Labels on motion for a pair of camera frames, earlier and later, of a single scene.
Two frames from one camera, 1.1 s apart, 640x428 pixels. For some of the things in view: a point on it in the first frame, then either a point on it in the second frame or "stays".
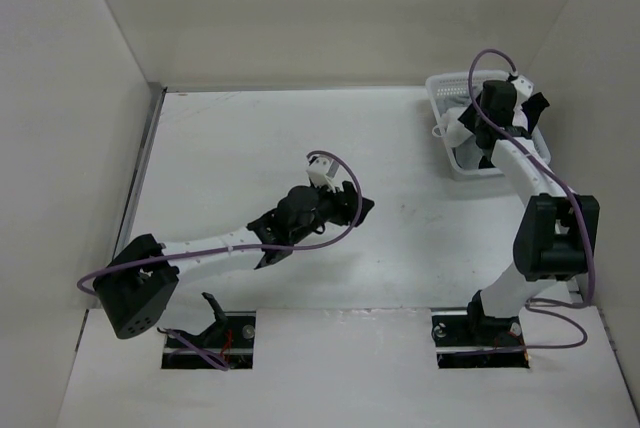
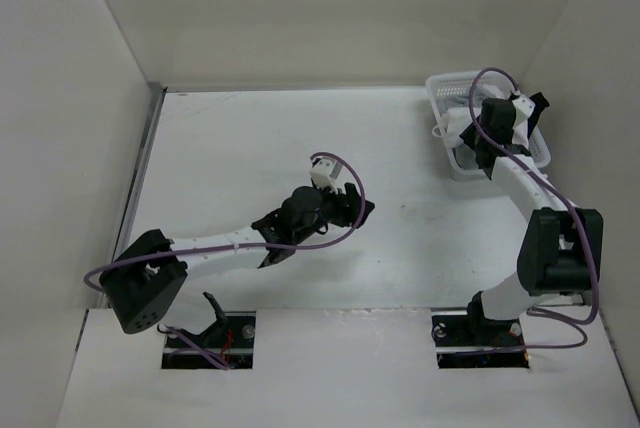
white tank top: (450, 128) stays
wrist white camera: (523, 85) to (524, 107)
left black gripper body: (329, 208) stays
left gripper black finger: (351, 204) stays
